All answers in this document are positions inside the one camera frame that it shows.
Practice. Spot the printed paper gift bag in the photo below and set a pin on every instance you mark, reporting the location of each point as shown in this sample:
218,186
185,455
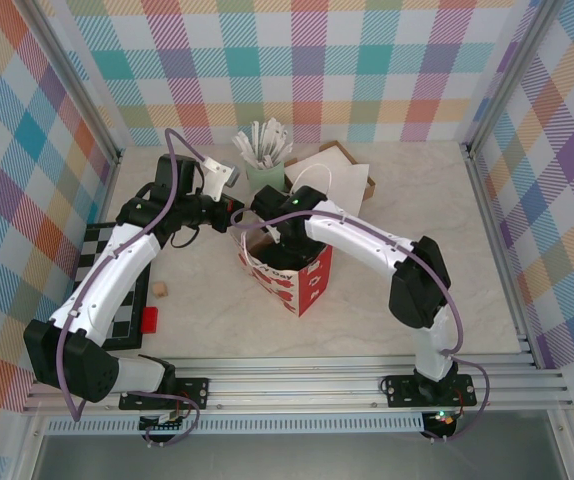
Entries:
312,285

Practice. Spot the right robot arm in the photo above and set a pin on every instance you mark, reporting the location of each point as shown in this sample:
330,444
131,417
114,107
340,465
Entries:
357,235

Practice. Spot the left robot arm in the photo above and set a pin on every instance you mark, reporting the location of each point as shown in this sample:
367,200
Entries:
107,280

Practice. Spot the mint green holder cup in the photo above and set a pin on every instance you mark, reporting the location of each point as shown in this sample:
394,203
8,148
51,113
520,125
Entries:
267,176

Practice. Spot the paper wrapped straw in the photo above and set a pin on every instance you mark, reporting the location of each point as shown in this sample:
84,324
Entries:
286,150
256,135
242,144
270,131
280,137

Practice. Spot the small wooden block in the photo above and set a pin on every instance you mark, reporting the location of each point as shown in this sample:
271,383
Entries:
160,290

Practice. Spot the white napkin stack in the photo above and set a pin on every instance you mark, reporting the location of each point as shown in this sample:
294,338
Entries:
334,154

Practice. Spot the brown cardboard napkin tray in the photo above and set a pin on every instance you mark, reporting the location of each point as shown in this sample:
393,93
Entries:
370,189

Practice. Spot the black grey chessboard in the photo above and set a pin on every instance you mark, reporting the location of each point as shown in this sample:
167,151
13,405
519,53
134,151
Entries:
94,250

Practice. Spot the red block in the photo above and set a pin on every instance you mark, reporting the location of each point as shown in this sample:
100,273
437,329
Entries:
151,320

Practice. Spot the small electronics board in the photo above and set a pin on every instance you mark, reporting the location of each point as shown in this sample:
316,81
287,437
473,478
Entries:
164,422
442,422

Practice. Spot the grey metal panel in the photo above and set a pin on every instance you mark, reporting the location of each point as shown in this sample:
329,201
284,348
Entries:
292,457

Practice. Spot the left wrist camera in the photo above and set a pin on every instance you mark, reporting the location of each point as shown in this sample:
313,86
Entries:
217,175

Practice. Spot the aluminium side rail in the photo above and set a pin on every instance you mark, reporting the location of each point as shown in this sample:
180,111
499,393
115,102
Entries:
103,200
489,210

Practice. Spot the aluminium mounting rail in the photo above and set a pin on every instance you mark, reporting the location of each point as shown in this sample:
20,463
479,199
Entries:
292,385

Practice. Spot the aluminium frame post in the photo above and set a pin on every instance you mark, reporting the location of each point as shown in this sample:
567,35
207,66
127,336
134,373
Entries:
510,75
73,75

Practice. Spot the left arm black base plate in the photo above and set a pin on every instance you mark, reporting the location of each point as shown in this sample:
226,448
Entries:
192,392

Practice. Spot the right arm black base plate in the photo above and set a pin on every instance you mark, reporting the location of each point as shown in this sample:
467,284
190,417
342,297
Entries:
402,392

